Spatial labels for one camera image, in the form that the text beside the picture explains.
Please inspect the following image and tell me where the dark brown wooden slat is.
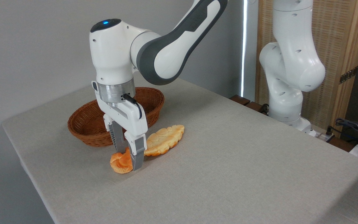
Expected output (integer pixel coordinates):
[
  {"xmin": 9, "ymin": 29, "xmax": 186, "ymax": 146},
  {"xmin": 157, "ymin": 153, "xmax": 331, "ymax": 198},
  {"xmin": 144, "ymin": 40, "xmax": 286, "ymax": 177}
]
[
  {"xmin": 245, "ymin": 101, "xmax": 269, "ymax": 116},
  {"xmin": 229, "ymin": 95, "xmax": 251, "ymax": 106}
]

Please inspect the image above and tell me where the round orange braided bread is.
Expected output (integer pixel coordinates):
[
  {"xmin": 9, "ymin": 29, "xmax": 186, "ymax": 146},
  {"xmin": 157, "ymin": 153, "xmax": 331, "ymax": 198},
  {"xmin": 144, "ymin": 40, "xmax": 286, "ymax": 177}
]
[{"xmin": 110, "ymin": 147, "xmax": 135, "ymax": 174}]

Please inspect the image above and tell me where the black cable bundle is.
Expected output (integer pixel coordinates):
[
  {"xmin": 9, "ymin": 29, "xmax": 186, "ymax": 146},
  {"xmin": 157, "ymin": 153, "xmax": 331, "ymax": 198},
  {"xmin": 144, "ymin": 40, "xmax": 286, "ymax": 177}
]
[{"xmin": 326, "ymin": 118, "xmax": 358, "ymax": 147}]

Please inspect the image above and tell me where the long pale leaf-shaped bread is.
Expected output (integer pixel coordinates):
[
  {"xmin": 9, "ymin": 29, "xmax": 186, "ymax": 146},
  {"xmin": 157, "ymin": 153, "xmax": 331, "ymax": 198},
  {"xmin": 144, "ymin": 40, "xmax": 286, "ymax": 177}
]
[{"xmin": 144, "ymin": 124, "xmax": 185, "ymax": 157}]

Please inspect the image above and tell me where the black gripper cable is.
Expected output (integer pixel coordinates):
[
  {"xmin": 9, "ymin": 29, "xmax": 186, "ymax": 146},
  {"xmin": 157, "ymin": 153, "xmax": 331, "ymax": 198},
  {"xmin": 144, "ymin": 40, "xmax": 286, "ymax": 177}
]
[{"xmin": 122, "ymin": 93, "xmax": 143, "ymax": 120}]

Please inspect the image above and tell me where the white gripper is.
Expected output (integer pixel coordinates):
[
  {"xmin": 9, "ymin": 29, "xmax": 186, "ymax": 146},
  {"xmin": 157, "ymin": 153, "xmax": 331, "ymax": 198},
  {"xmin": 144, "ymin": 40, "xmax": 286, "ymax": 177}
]
[{"xmin": 92, "ymin": 81, "xmax": 149, "ymax": 172}]

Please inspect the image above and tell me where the wooden rattan folding screen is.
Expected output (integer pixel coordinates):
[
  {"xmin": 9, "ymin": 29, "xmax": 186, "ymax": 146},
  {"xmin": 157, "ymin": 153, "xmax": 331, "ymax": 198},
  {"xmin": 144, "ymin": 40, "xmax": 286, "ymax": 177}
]
[{"xmin": 255, "ymin": 0, "xmax": 358, "ymax": 138}]

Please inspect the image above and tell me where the dark metal screen hinge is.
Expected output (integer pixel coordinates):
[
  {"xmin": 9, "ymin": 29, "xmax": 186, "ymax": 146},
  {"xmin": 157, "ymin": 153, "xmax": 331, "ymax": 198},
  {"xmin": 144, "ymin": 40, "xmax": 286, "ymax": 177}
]
[{"xmin": 339, "ymin": 66, "xmax": 358, "ymax": 85}]

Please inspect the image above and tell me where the brown wicker oval basket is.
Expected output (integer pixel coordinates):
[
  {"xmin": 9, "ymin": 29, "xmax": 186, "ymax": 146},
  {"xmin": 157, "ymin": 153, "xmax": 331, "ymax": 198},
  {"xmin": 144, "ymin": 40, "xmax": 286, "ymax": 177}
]
[{"xmin": 67, "ymin": 87, "xmax": 165, "ymax": 147}]

